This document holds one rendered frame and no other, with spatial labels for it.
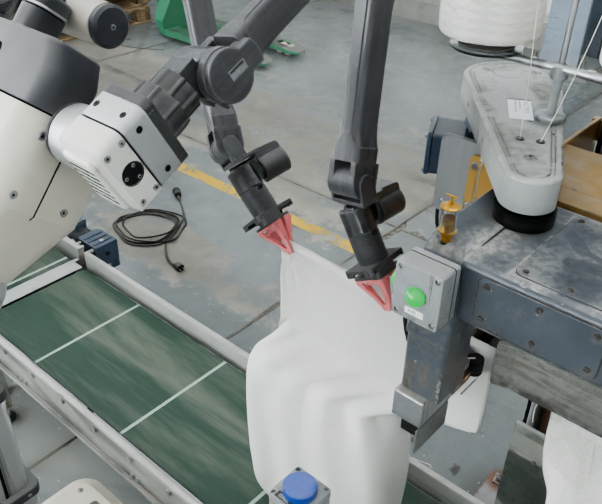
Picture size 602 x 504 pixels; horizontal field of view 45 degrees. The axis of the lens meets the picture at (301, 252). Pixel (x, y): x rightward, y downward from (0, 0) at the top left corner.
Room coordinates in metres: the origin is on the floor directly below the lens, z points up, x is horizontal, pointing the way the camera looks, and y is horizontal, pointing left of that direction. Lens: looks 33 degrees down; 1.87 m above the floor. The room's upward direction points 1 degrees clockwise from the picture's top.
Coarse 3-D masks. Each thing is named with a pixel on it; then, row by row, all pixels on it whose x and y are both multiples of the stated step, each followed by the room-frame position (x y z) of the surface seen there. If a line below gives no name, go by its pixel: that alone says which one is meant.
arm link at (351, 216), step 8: (344, 208) 1.12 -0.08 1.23; (352, 208) 1.10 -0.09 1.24; (360, 208) 1.10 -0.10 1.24; (368, 208) 1.11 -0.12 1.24; (376, 208) 1.13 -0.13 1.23; (344, 216) 1.10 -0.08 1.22; (352, 216) 1.10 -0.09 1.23; (360, 216) 1.10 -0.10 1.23; (368, 216) 1.10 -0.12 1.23; (376, 216) 1.13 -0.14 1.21; (344, 224) 1.11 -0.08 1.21; (352, 224) 1.09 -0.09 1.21; (360, 224) 1.09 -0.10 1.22; (368, 224) 1.10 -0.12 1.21; (376, 224) 1.11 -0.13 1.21; (352, 232) 1.09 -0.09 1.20; (360, 232) 1.09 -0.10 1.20; (368, 232) 1.09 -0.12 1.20
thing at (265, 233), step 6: (276, 222) 1.24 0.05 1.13; (264, 228) 1.25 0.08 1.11; (270, 228) 1.24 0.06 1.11; (276, 228) 1.23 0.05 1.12; (282, 228) 1.24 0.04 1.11; (258, 234) 1.26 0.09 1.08; (264, 234) 1.26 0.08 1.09; (270, 234) 1.26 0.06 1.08; (282, 234) 1.23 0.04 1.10; (270, 240) 1.25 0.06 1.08; (276, 240) 1.25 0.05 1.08; (288, 240) 1.24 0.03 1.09; (282, 246) 1.24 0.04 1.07; (288, 246) 1.23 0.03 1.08; (288, 252) 1.23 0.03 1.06
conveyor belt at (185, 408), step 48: (48, 288) 2.01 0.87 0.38; (96, 288) 2.01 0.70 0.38; (48, 336) 1.75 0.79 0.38; (96, 336) 1.76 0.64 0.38; (144, 336) 1.76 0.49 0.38; (96, 384) 1.54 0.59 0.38; (144, 384) 1.55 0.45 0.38; (192, 384) 1.55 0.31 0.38; (240, 384) 1.56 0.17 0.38; (144, 432) 1.36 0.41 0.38; (192, 432) 1.37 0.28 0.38; (240, 432) 1.37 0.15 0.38; (192, 480) 1.21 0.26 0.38; (240, 480) 1.21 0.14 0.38
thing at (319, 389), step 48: (288, 288) 1.24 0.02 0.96; (336, 288) 1.15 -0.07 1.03; (288, 336) 1.21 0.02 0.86; (336, 336) 1.14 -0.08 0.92; (384, 336) 1.07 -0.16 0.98; (288, 384) 1.13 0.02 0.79; (336, 384) 1.09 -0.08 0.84; (384, 384) 1.05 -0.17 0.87; (480, 384) 0.93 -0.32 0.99; (288, 432) 1.11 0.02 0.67; (336, 432) 1.04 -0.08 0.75; (384, 432) 1.02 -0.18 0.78; (336, 480) 1.02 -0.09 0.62; (384, 480) 1.00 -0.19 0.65
